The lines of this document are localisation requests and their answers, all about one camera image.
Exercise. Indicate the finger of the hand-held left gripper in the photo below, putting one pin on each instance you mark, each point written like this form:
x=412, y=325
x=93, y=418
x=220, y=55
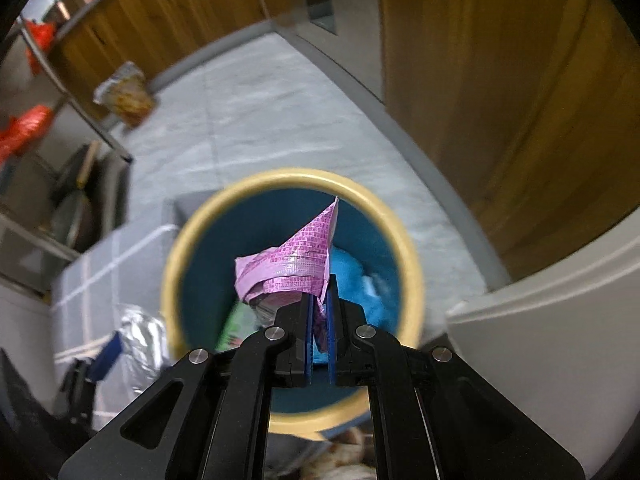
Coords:
x=107, y=355

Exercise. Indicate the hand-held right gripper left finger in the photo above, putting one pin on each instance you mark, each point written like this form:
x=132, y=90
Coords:
x=307, y=340

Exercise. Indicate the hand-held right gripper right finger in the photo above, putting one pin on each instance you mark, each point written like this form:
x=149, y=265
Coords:
x=331, y=340

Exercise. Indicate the clear plastic bag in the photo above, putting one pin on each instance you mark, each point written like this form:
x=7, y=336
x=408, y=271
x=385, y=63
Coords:
x=142, y=340

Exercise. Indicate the green printed packet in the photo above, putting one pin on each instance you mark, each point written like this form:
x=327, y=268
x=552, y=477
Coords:
x=237, y=327

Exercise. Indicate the blue plastic bag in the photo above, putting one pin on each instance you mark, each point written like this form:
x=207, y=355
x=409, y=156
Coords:
x=355, y=270

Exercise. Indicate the purple printed wrapper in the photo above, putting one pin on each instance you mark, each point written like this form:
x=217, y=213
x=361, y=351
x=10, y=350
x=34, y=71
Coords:
x=300, y=265

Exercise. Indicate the blue bin with yellow rim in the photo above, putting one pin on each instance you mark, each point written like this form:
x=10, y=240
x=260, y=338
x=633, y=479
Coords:
x=210, y=270

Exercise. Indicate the grey checked mat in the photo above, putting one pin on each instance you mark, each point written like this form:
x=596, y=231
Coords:
x=95, y=280

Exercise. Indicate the large orange plastic bag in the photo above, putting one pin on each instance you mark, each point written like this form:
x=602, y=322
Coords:
x=25, y=130

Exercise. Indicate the flower-patterned waste bin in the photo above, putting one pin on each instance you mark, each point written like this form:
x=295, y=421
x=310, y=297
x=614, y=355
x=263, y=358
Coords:
x=127, y=95

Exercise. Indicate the metal shelf rack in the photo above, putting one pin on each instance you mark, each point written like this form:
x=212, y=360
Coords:
x=65, y=85

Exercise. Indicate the wide wooden cabinet door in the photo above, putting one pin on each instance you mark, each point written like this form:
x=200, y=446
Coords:
x=500, y=110

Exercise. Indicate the small orange plastic bag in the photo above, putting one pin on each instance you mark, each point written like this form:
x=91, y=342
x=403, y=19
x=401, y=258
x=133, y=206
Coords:
x=42, y=42

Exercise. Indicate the stainless steel oven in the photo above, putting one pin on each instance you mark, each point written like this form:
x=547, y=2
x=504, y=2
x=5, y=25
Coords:
x=350, y=10

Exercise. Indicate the wooden cabinet row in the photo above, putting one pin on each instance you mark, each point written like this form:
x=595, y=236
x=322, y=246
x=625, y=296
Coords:
x=150, y=15

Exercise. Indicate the grey countertop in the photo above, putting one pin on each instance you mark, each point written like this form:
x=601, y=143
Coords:
x=100, y=5

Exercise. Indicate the white door frame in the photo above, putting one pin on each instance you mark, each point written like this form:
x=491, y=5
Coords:
x=550, y=350

